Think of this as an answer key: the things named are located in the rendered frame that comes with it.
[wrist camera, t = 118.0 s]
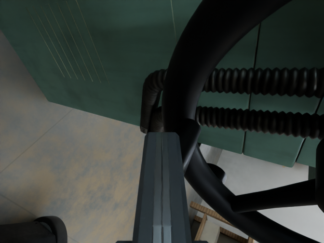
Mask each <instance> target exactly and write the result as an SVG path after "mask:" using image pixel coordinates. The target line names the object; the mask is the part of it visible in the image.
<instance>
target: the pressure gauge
mask: <svg viewBox="0 0 324 243"><path fill-rule="evenodd" d="M207 164H208V165H209V167H210V168H211V170H212V171H213V172H214V174H215V175H216V176H217V178H218V179H219V180H220V181H221V182H222V183H223V184H225V182H226V179H227V175H226V173H225V172H224V171H223V169H221V168H220V167H219V166H217V165H214V164H211V163H207Z"/></svg>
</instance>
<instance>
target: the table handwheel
mask: <svg viewBox="0 0 324 243"><path fill-rule="evenodd" d="M290 1H292V0H202V2H201V3H200V5H199V6H198V8H197V9H196V11H195V12H194V14H193V15H192V17H191V18H190V20H189V22H188V23H187V25H186V27H185V29H184V30H183V32H182V34H181V36H180V38H179V40H178V42H177V45H176V47H175V49H174V52H173V54H172V57H171V59H170V63H169V66H168V69H167V72H166V77H165V81H164V85H163V92H162V122H163V128H164V132H171V131H173V130H174V129H175V128H176V127H177V126H178V125H179V124H180V123H181V122H182V120H183V119H187V118H188V119H193V120H195V113H196V107H197V104H198V100H199V97H200V94H201V92H202V89H203V87H204V85H205V83H206V81H207V79H208V78H209V76H210V74H211V73H212V71H213V70H214V69H215V67H216V66H217V65H218V63H219V62H220V61H221V59H222V58H223V57H224V56H225V55H226V54H227V52H228V51H229V50H230V49H231V48H232V47H233V46H234V45H235V44H236V43H237V42H238V41H239V40H240V39H242V38H243V37H244V36H245V35H246V34H247V33H248V32H249V31H251V30H252V29H253V28H254V27H256V26H257V25H258V24H259V23H261V22H262V21H263V20H264V19H266V18H267V17H269V16H270V15H271V14H273V13H274V12H276V11H277V10H278V9H280V8H281V7H283V6H284V5H286V4H287V3H289V2H290ZM184 177H185V179H186V180H187V181H188V183H189V184H190V185H191V186H192V187H193V189H194V190H195V191H196V192H197V193H198V195H199V196H200V197H201V198H202V199H203V200H204V201H205V202H206V203H207V204H208V205H209V206H210V207H211V208H213V209H214V210H215V211H216V212H217V213H218V214H219V215H221V216H222V217H223V218H224V219H226V220H227V221H228V222H229V223H231V224H232V225H233V226H235V227H236V228H237V229H239V230H240V231H242V232H243V233H245V234H246V235H248V236H249V237H251V238H252V239H254V240H255V241H257V242H259V243H321V242H318V241H316V240H313V239H311V238H309V237H306V236H304V235H302V234H299V233H297V232H295V231H293V230H291V229H289V228H287V227H285V226H283V225H281V224H279V223H277V222H275V221H273V220H271V219H270V218H268V217H266V216H264V215H263V214H261V213H260V212H258V211H257V210H265V209H272V208H283V207H296V206H309V205H318V207H319V208H320V209H321V211H322V212H323V213H324V138H323V139H322V140H321V141H320V143H319V144H318V146H317V149H316V171H315V179H311V180H306V181H302V182H298V183H294V184H290V185H286V186H282V187H278V188H274V189H269V190H264V191H258V192H252V193H247V194H242V195H235V194H233V193H232V192H231V191H230V190H229V189H228V188H227V187H226V186H225V185H224V184H223V183H222V182H221V181H220V180H219V179H218V178H217V176H216V175H215V174H214V172H213V171H212V170H211V168H210V167H209V165H208V164H207V162H206V161H205V159H204V157H203V155H202V153H201V150H200V148H199V145H198V142H197V143H196V147H195V150H194V152H193V155H192V157H191V159H190V162H189V164H188V167H187V169H186V172H185V174H184Z"/></svg>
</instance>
